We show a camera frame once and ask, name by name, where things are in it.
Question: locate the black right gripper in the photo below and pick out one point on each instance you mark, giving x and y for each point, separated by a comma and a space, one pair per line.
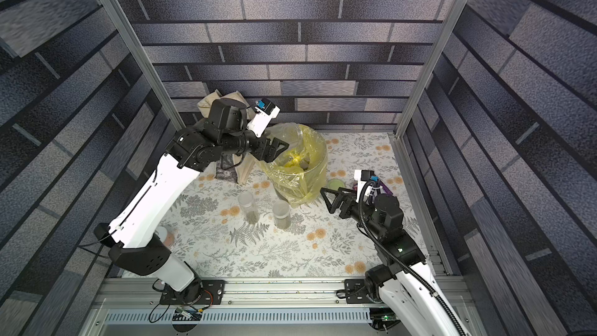
346, 208

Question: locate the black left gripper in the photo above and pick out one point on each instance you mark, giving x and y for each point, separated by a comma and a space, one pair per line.
263, 153

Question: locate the yellow plastic trash bag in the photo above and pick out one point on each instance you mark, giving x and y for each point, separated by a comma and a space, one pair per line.
298, 173

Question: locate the small clear bean jar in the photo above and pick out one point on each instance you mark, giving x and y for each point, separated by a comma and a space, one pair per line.
282, 214

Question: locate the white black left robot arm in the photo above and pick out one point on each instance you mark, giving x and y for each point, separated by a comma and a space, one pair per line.
231, 128

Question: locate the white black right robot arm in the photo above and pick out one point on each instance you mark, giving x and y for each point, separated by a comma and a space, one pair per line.
402, 285

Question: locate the purple packet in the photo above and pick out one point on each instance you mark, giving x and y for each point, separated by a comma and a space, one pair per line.
385, 187

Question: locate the green circuit board right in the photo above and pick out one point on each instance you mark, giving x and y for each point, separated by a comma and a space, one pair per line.
383, 319

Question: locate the green circuit board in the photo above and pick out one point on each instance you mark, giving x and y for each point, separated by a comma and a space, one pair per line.
187, 314
383, 319

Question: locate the green circuit board left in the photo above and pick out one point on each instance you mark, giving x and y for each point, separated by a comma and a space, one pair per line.
187, 314

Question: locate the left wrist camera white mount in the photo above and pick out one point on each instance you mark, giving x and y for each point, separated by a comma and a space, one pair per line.
265, 112

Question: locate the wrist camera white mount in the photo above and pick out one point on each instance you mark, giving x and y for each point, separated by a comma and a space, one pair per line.
265, 112
367, 186

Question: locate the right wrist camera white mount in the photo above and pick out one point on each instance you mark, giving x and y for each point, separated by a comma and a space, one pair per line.
367, 186

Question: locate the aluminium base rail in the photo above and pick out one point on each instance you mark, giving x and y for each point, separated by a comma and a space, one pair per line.
231, 301

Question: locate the aluminium frame post right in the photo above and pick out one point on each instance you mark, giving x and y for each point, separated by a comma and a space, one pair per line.
425, 76

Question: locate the aluminium frame post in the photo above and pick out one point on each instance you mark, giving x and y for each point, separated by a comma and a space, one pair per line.
129, 37
425, 76

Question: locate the aluminium frame post left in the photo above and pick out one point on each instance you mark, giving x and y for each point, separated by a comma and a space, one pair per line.
129, 37

